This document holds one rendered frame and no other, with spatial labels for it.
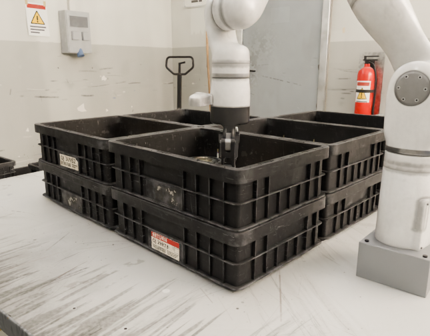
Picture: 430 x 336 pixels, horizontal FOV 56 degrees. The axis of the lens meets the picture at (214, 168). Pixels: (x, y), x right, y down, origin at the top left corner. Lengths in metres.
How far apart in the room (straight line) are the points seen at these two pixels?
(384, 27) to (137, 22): 4.44
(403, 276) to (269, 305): 0.25
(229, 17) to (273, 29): 3.81
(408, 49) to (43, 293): 0.79
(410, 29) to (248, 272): 0.52
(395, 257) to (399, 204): 0.09
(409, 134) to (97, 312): 0.61
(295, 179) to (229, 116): 0.18
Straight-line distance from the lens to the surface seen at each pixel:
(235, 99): 0.74
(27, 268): 0.92
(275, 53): 4.50
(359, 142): 1.00
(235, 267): 0.73
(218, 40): 0.77
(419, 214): 0.81
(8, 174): 2.45
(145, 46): 5.19
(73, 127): 1.35
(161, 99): 5.36
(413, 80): 0.77
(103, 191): 1.00
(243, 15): 0.73
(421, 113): 0.77
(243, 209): 0.70
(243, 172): 0.66
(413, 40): 0.85
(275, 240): 0.80
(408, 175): 0.79
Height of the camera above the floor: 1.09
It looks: 14 degrees down
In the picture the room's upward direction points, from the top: straight up
